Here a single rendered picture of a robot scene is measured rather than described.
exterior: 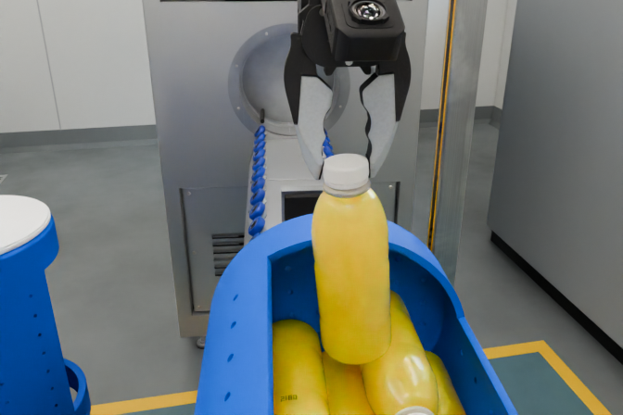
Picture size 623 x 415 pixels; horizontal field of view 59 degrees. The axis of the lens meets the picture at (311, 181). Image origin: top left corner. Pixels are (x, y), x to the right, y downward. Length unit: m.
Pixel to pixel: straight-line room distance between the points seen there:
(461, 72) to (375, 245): 0.74
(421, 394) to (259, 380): 0.17
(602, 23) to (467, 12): 1.32
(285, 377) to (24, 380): 0.74
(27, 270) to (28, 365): 0.19
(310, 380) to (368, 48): 0.31
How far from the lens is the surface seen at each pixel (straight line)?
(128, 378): 2.32
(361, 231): 0.46
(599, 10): 2.44
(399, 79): 0.45
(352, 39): 0.35
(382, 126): 0.45
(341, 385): 0.58
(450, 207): 1.26
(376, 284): 0.49
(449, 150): 1.20
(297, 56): 0.43
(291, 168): 1.57
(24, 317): 1.13
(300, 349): 0.56
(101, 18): 4.80
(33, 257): 1.10
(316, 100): 0.44
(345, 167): 0.45
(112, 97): 4.90
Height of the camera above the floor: 1.49
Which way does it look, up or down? 22 degrees down
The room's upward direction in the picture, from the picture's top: straight up
